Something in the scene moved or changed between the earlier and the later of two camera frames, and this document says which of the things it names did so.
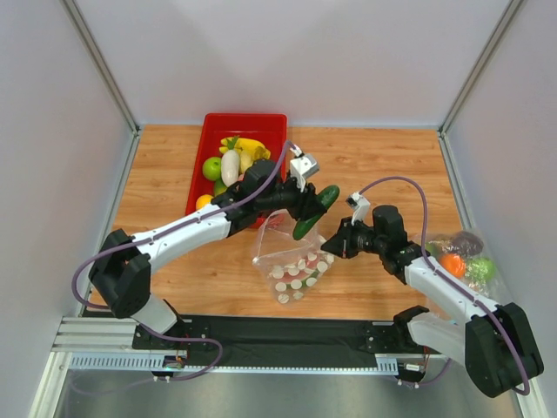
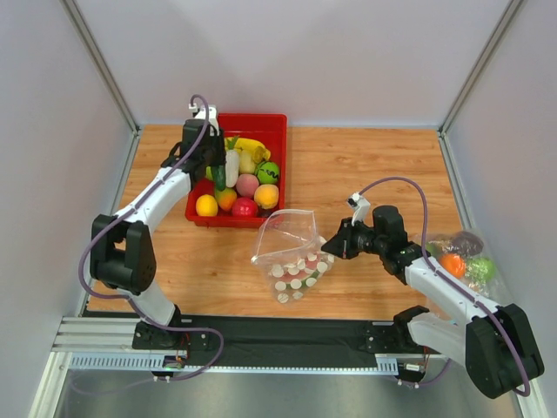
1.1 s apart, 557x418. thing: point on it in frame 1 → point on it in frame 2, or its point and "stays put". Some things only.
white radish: (231, 163) stays put
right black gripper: (345, 239) stays put
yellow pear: (246, 158) stays put
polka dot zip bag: (292, 266) stays put
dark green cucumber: (326, 196) → (219, 172)
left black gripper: (307, 201) → (213, 156)
